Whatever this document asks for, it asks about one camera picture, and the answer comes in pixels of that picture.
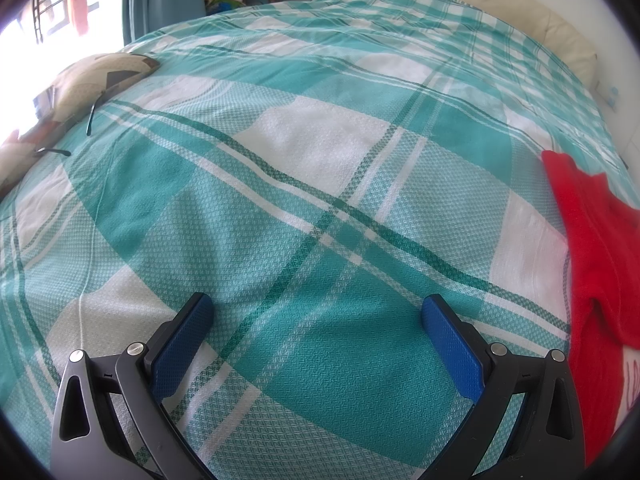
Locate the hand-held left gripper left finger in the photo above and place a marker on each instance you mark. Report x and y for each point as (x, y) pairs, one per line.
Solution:
(182, 340)

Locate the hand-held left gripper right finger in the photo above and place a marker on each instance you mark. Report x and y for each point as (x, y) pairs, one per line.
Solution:
(452, 350)

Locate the red sweater with white rabbit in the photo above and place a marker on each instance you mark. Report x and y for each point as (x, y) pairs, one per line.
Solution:
(590, 240)

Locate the teal plaid bedsheet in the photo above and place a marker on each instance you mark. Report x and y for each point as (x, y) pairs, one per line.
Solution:
(300, 160)

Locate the patterned beige cushion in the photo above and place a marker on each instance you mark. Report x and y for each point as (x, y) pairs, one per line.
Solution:
(95, 77)
(12, 160)

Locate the small flat rectangular device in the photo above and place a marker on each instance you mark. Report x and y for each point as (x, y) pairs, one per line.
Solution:
(44, 104)

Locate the blue-grey curtain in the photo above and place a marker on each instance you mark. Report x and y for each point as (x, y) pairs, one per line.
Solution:
(160, 0)

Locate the cream padded headboard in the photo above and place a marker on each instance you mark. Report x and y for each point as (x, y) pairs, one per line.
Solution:
(500, 0)

